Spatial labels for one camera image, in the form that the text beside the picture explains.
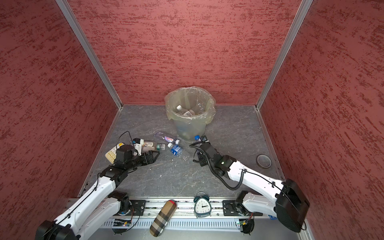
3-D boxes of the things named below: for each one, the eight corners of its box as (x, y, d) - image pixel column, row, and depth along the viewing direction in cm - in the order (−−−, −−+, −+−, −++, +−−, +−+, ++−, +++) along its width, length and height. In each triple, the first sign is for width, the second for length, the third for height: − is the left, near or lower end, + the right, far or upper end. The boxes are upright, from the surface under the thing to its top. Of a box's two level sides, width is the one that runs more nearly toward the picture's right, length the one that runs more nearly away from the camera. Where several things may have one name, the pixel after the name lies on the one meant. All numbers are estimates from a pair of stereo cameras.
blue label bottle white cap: (166, 150, 97) (164, 146, 92) (171, 144, 100) (170, 140, 96) (186, 163, 91) (185, 160, 87) (191, 156, 94) (191, 152, 90)
